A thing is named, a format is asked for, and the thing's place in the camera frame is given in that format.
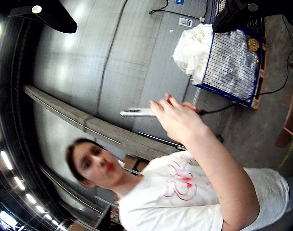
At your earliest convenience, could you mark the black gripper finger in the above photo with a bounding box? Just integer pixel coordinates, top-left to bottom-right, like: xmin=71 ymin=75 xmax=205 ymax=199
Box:
xmin=8 ymin=0 xmax=79 ymax=34
xmin=212 ymin=0 xmax=293 ymax=34

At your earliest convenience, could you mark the large dark blue smartphone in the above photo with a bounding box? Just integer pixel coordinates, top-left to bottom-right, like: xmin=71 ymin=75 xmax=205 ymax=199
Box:
xmin=119 ymin=107 xmax=157 ymax=118

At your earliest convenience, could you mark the person's right forearm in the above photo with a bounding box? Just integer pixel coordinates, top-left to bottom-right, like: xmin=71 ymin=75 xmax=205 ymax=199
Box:
xmin=185 ymin=131 xmax=261 ymax=231

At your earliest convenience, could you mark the person's right hand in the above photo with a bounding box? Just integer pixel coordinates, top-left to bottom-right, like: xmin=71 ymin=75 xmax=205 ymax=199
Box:
xmin=149 ymin=93 xmax=211 ymax=145

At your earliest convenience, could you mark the small white label sign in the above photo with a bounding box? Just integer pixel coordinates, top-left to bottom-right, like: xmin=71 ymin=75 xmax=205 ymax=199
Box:
xmin=178 ymin=17 xmax=194 ymax=28

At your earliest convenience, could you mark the wooden pallet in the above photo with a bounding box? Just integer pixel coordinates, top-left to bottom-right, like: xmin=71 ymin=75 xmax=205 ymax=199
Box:
xmin=240 ymin=36 xmax=268 ymax=110

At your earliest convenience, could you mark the grey roller shutter door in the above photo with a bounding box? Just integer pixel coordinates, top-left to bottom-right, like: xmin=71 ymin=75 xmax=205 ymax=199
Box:
xmin=23 ymin=0 xmax=211 ymax=145

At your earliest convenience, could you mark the metal shelf rack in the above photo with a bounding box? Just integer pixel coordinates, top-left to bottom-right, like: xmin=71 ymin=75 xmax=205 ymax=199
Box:
xmin=122 ymin=154 xmax=151 ymax=173

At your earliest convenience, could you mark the person in white shirt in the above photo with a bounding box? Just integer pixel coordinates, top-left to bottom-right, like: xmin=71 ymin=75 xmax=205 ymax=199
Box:
xmin=65 ymin=137 xmax=293 ymax=231

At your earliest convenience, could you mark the blue wire mesh cage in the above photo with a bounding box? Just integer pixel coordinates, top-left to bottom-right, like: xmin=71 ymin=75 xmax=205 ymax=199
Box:
xmin=194 ymin=0 xmax=267 ymax=108

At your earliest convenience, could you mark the black door cable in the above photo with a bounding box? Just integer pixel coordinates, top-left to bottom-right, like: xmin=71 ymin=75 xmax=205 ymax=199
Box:
xmin=148 ymin=0 xmax=208 ymax=20

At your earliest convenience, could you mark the thin black cable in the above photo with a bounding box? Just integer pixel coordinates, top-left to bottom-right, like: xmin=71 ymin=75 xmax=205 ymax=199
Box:
xmin=199 ymin=14 xmax=293 ymax=116

